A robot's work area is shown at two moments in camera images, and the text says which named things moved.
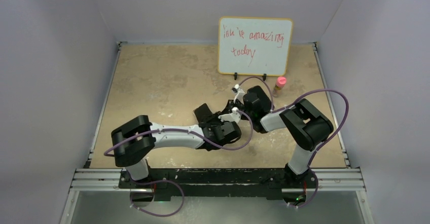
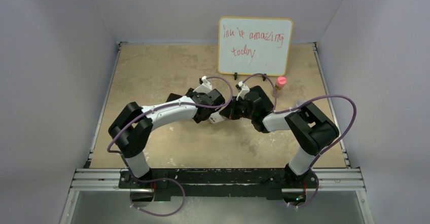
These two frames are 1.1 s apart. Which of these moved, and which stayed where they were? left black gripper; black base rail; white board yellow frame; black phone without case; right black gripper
Moved: left black gripper
Stayed: right black gripper; black phone without case; white board yellow frame; black base rail
